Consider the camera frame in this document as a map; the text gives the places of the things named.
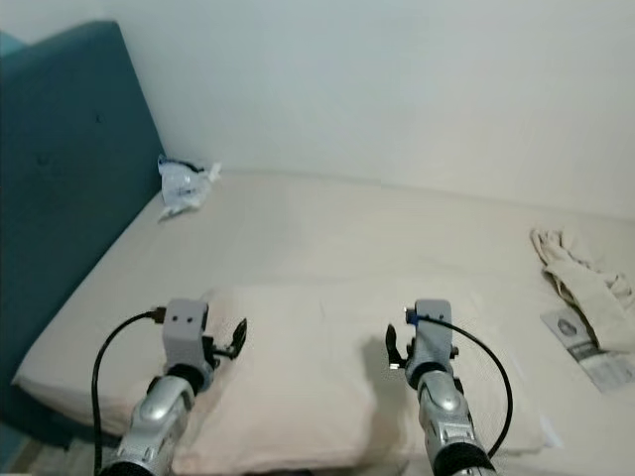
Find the beige crumpled towel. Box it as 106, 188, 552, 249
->
530, 227, 635, 354

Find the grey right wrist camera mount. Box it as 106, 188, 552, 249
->
409, 299, 455, 367

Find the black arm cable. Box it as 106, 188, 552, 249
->
92, 309, 168, 476
407, 312, 514, 459

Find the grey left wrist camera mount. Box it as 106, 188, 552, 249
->
162, 298, 211, 371

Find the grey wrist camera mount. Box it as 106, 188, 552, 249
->
162, 298, 211, 371
409, 299, 455, 367

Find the cream white pillow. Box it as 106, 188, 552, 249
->
174, 288, 562, 473

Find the white printed paper leaflet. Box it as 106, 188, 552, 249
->
541, 309, 635, 394

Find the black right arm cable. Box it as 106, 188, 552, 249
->
407, 312, 514, 459

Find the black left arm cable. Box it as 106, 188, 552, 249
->
92, 309, 168, 476

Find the crumpled clear plastic bag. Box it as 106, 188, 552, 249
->
157, 155, 223, 221

